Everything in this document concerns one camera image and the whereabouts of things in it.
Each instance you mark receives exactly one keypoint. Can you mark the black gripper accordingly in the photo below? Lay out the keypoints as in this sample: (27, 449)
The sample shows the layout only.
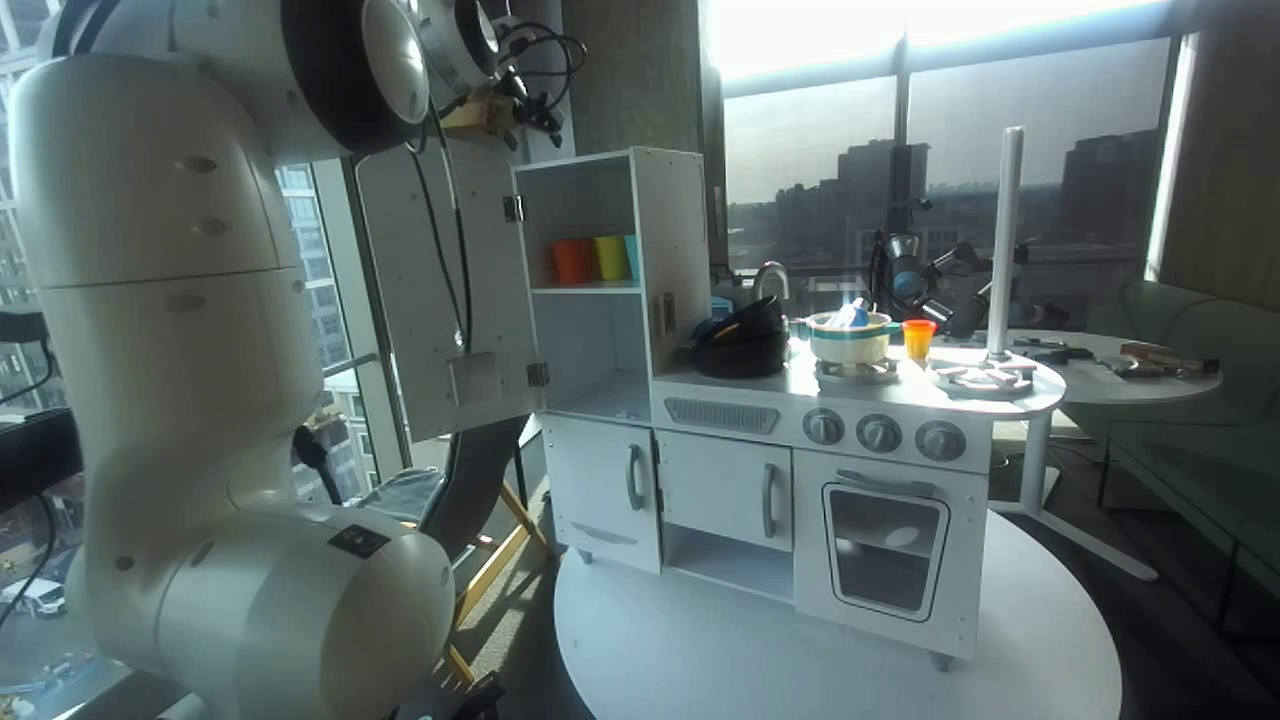
(520, 62)

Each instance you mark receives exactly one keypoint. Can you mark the black camera on tripod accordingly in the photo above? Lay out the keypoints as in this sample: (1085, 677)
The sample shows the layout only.
(913, 282)

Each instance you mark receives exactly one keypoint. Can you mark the yellow plastic cup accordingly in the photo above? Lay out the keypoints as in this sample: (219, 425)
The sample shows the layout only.
(611, 261)

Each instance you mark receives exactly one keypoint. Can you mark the small orange cup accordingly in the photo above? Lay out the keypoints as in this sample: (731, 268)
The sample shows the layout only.
(922, 339)

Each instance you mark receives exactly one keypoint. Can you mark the orange plastic cup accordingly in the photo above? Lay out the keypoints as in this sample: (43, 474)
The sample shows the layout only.
(574, 267)

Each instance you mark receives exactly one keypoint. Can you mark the white pedestal side table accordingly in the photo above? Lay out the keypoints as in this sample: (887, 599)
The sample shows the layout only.
(1144, 383)

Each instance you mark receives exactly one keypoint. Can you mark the brown tabletop item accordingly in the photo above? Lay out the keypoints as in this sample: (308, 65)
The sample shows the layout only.
(1163, 357)

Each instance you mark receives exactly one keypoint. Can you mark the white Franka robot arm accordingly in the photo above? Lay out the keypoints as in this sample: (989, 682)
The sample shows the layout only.
(173, 334)

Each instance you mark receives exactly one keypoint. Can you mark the grey oven knob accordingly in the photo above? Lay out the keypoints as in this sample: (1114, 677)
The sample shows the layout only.
(878, 433)
(942, 442)
(821, 425)

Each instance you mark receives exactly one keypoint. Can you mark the black toy pot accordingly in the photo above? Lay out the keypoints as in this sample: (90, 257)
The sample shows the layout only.
(738, 342)

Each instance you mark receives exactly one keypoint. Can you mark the white round table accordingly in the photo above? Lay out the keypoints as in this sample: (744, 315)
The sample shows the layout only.
(693, 655)

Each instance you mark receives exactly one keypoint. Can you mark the black tabletop item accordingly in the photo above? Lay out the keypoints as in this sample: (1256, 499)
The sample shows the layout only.
(1062, 352)

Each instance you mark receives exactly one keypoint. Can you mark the yellow wooden stand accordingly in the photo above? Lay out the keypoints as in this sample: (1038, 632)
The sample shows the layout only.
(502, 560)

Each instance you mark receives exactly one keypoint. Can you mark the white toy kitchen body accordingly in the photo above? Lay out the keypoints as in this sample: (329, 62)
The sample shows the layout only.
(675, 226)

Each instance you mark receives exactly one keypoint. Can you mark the white vertical pole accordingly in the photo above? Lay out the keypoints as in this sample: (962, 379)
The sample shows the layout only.
(1005, 243)

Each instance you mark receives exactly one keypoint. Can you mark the blue plastic cup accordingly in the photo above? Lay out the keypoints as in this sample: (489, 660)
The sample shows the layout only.
(635, 257)

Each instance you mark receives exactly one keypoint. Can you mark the grey toy plate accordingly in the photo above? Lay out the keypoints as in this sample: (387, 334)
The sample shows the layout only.
(987, 379)

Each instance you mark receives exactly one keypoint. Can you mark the white large fridge door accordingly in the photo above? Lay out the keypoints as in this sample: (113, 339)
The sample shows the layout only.
(403, 267)

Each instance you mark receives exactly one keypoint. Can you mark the white oven door with window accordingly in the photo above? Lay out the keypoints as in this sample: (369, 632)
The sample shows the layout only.
(812, 587)

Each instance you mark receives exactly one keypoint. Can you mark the white toy stove pot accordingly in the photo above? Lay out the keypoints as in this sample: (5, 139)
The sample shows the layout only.
(850, 334)

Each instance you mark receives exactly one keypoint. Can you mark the green sofa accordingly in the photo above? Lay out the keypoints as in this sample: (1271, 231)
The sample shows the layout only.
(1201, 442)

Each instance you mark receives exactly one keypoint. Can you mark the silver toy faucet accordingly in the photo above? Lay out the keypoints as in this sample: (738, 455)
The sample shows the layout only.
(773, 282)

